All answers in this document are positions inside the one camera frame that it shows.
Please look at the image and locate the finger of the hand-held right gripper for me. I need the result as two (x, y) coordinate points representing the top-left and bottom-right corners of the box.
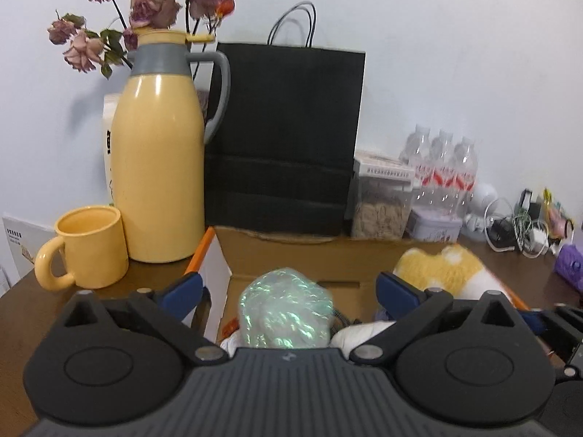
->
(520, 306), (583, 365)

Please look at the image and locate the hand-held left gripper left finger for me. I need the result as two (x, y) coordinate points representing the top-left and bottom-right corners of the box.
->
(64, 273), (231, 366)

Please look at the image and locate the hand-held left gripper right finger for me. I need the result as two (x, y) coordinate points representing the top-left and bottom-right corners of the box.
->
(352, 272), (520, 367)

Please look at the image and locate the white cloth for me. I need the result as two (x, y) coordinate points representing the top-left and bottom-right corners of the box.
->
(221, 321), (397, 359)

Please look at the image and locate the black cord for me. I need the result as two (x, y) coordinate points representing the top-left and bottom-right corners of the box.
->
(332, 307), (363, 328)

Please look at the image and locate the iridescent plastic bag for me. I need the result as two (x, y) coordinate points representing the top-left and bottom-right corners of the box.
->
(238, 268), (334, 350)

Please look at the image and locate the red cardboard box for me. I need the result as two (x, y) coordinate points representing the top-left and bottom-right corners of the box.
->
(184, 225), (531, 356)

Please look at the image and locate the purple gift bag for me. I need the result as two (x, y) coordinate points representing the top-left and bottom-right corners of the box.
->
(555, 242), (583, 293)

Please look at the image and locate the small printed tin box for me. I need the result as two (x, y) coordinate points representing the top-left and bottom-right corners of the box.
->
(406, 206), (464, 243)

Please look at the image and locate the clear snack container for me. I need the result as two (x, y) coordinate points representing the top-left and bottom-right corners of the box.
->
(351, 149), (416, 240)

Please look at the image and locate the yellow mug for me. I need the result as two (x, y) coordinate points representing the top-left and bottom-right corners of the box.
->
(34, 205), (129, 291)

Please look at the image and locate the colourful snack packet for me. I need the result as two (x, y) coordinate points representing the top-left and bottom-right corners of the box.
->
(542, 188), (575, 242)

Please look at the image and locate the yellow thermos jug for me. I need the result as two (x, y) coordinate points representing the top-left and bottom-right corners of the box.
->
(110, 29), (231, 264)

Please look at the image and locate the white round device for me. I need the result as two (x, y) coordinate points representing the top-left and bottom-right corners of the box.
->
(462, 183), (498, 240)

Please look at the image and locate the white printed carton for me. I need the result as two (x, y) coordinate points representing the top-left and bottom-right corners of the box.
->
(102, 92), (121, 205)

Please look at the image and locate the black paper bag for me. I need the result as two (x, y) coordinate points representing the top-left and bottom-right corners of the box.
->
(203, 2), (366, 237)

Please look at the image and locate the dried rose bouquet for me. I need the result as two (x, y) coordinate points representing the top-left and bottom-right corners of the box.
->
(47, 0), (236, 80)

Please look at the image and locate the tangle of cables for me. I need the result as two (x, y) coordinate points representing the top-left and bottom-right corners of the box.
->
(484, 198), (554, 256)

